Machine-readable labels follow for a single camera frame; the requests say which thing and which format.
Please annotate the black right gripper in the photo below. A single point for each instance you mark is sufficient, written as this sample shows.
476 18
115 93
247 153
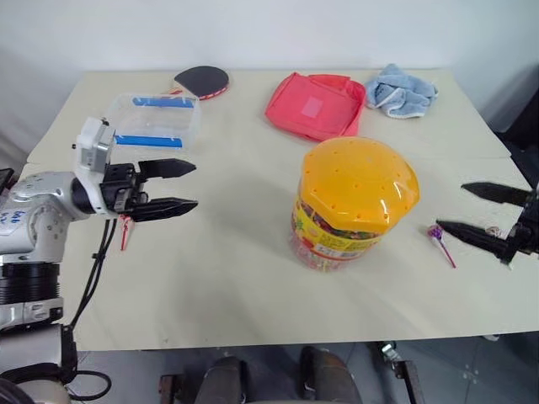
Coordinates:
529 227

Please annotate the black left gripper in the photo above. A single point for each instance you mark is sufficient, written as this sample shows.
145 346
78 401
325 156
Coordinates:
120 185

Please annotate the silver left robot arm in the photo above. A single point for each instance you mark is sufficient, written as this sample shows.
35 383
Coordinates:
42 191

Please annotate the yellow perforated jar lid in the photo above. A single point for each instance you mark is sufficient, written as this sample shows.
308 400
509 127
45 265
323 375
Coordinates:
358 181

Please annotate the clear plastic lollipop jar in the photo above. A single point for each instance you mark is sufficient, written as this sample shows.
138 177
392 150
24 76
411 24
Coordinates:
324 248

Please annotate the pale wrapped lollipop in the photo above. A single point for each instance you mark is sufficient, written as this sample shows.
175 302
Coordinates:
492 230

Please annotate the purple lollipop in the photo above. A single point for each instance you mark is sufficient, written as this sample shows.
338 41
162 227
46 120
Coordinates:
435 232

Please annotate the red lollipop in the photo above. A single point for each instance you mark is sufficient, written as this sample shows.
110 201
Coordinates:
125 231

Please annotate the clear box with blue clips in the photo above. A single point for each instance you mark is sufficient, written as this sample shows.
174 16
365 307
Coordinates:
156 122

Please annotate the black red table tennis paddle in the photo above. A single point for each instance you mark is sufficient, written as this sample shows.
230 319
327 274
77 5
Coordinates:
204 80

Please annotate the light blue towel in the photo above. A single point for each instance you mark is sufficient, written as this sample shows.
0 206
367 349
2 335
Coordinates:
400 92

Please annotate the pink fabric pouch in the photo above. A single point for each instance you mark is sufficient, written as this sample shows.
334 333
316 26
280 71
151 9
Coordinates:
311 105

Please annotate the black table leg with caster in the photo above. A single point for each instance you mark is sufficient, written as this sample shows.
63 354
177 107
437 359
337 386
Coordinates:
402 370

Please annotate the dark rounded shape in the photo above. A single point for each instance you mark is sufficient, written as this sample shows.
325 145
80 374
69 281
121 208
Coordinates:
328 379
223 383

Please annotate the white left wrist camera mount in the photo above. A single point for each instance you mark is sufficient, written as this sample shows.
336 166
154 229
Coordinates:
90 143

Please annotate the brown floor bracket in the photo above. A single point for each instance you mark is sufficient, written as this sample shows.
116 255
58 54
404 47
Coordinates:
168 389

